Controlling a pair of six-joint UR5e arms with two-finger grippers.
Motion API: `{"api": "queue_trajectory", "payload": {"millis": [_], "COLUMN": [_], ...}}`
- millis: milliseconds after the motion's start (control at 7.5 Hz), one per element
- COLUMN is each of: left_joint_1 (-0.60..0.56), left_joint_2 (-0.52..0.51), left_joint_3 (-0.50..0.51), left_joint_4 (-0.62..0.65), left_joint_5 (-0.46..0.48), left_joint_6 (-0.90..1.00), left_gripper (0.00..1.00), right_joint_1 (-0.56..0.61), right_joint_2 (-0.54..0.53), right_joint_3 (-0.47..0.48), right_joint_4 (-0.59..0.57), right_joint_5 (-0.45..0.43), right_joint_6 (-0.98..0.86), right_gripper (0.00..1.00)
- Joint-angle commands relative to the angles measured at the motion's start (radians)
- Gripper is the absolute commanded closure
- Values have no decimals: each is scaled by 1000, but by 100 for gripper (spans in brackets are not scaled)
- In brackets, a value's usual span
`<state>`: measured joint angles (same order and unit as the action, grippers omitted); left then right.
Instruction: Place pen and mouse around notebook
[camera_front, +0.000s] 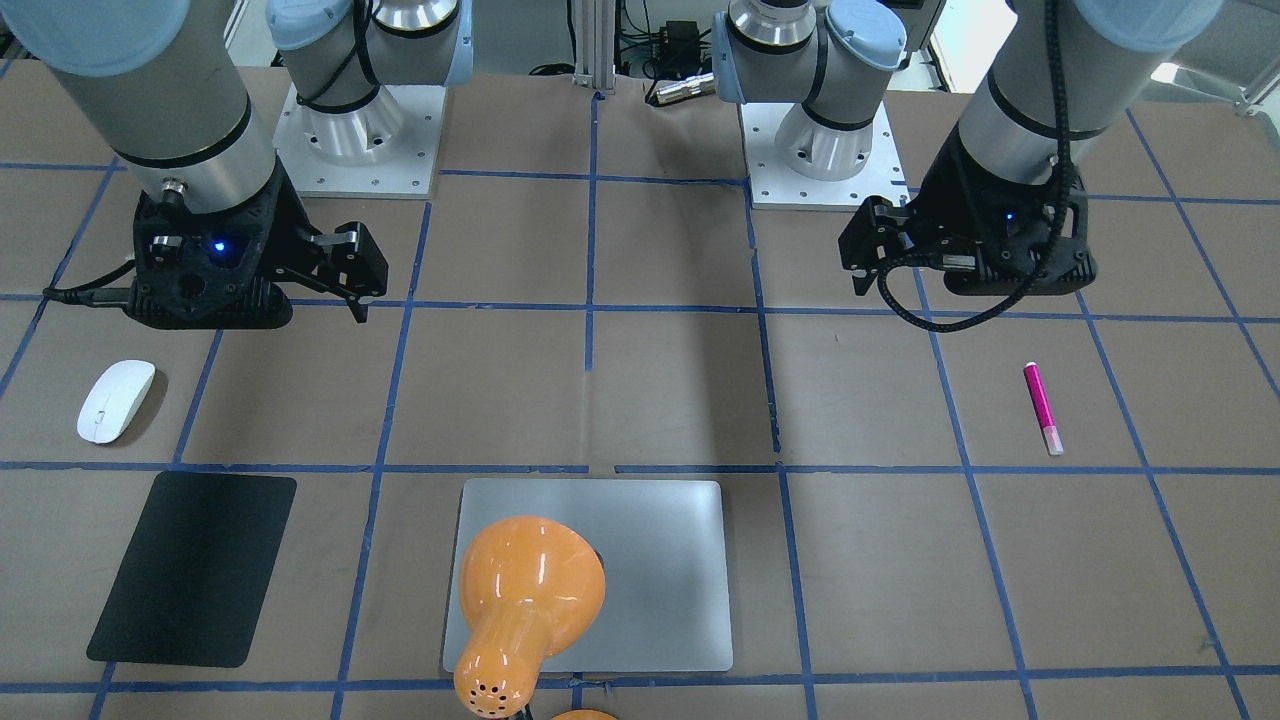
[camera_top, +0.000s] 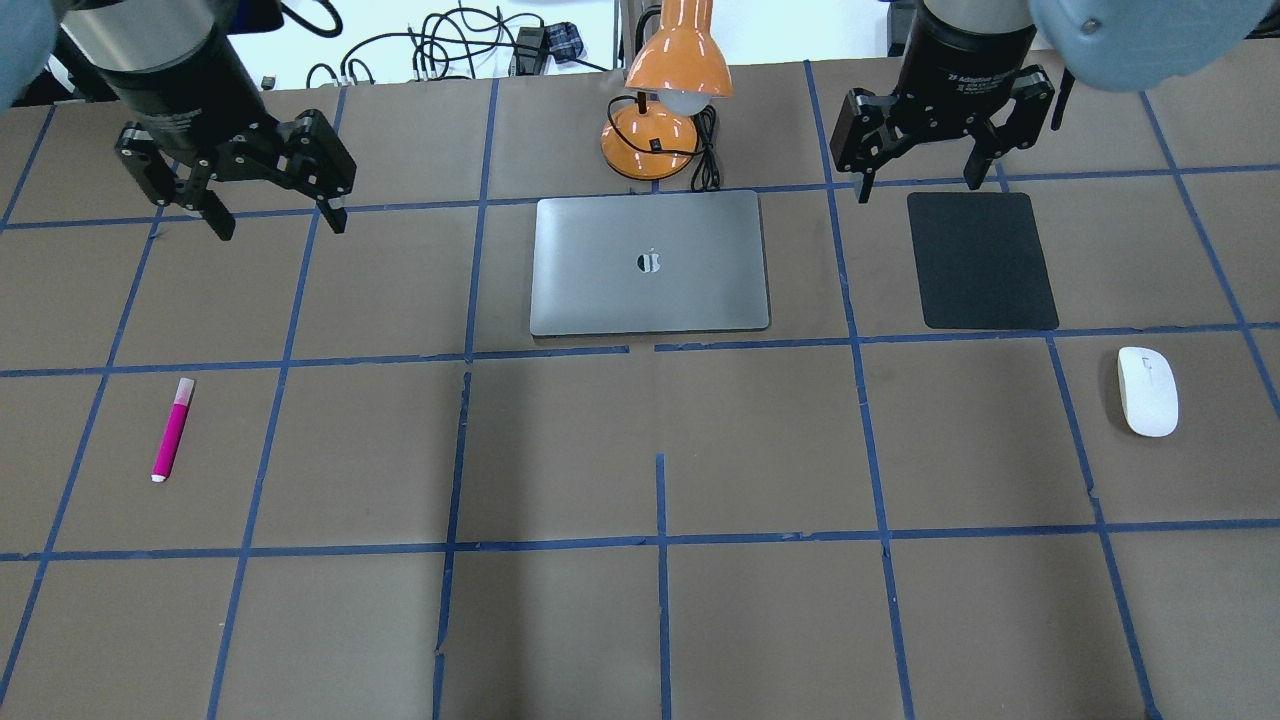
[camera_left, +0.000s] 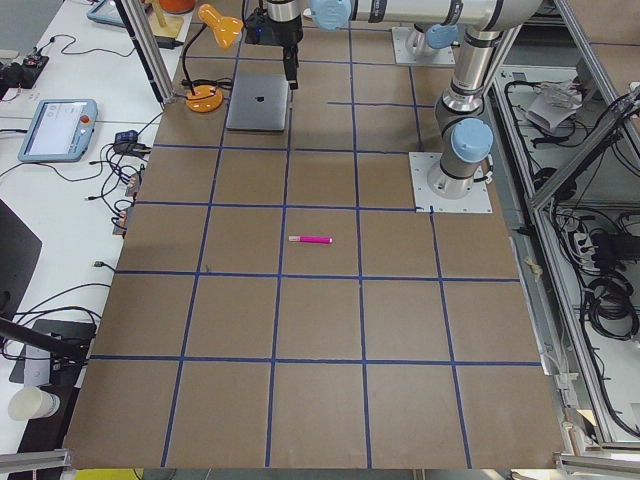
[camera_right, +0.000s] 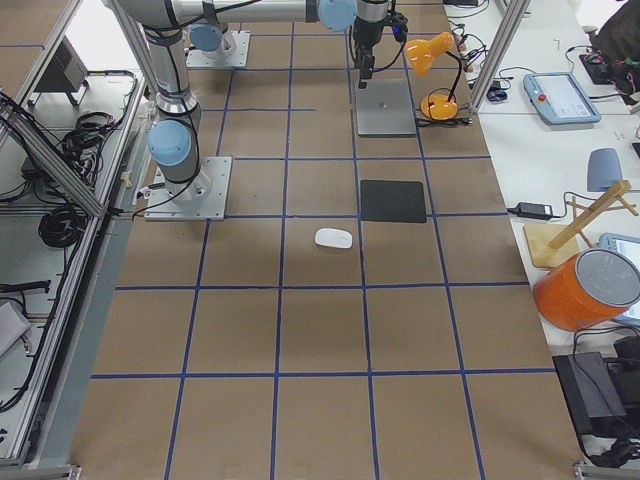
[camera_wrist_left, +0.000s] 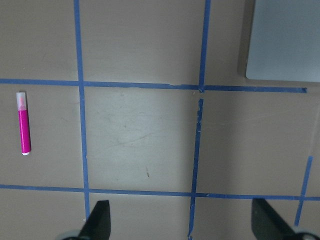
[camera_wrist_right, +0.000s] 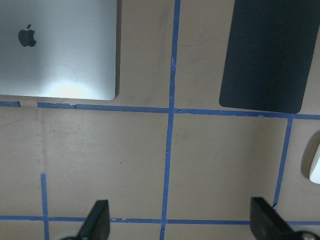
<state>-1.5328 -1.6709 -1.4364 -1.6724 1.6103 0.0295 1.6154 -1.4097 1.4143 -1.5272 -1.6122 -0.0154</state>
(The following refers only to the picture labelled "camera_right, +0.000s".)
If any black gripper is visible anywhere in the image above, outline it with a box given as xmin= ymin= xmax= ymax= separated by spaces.
xmin=351 ymin=13 xmax=386 ymax=89

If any white computer mouse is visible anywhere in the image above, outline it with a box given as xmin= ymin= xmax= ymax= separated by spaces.
xmin=314 ymin=228 xmax=353 ymax=249

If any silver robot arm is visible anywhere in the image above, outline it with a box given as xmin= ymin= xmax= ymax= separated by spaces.
xmin=173 ymin=0 xmax=395 ymax=89
xmin=105 ymin=1 xmax=261 ymax=203

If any black mousepad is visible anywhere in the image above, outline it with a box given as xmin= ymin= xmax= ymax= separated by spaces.
xmin=360 ymin=180 xmax=427 ymax=223

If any grey mouse on desk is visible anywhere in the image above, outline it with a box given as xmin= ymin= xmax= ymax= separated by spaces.
xmin=586 ymin=148 xmax=622 ymax=192

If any silver closed laptop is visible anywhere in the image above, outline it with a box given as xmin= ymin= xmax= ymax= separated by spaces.
xmin=355 ymin=78 xmax=416 ymax=138

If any orange desk lamp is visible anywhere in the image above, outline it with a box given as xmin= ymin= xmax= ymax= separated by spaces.
xmin=404 ymin=32 xmax=462 ymax=121

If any black power adapter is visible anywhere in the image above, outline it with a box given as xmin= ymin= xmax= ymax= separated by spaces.
xmin=515 ymin=202 xmax=553 ymax=220

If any wooden stand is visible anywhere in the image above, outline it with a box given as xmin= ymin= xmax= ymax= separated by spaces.
xmin=524 ymin=180 xmax=639 ymax=270

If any grey metal box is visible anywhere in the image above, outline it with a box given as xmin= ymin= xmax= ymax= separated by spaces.
xmin=29 ymin=36 xmax=88 ymax=106

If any orange cylindrical bucket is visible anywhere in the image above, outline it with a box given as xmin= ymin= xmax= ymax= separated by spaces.
xmin=533 ymin=248 xmax=628 ymax=331

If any black box on desk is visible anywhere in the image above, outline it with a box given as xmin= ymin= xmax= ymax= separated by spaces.
xmin=553 ymin=352 xmax=629 ymax=438

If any black lamp cable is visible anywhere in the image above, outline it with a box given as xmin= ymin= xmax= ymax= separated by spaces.
xmin=414 ymin=102 xmax=476 ymax=127

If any aluminium frame post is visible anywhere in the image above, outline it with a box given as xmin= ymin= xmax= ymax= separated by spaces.
xmin=469 ymin=0 xmax=530 ymax=114

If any black cable bundle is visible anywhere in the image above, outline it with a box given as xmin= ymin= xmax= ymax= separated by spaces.
xmin=38 ymin=205 xmax=77 ymax=249

